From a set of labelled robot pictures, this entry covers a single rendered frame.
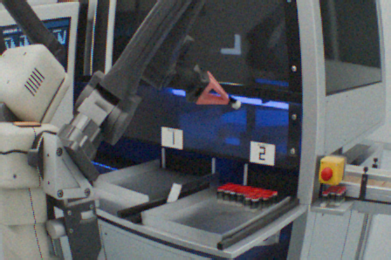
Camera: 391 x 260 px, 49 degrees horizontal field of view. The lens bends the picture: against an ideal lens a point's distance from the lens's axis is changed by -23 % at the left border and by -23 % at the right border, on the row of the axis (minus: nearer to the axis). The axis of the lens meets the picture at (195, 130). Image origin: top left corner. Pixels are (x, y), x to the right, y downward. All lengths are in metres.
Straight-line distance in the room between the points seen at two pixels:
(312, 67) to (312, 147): 0.23
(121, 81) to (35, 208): 0.34
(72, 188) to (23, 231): 0.23
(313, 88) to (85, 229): 0.76
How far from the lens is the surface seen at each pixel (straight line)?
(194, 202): 1.55
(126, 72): 0.91
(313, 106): 1.46
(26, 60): 0.97
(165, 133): 1.78
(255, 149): 1.58
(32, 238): 1.06
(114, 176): 1.77
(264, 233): 1.33
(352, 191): 1.57
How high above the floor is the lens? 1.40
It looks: 12 degrees down
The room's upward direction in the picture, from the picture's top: straight up
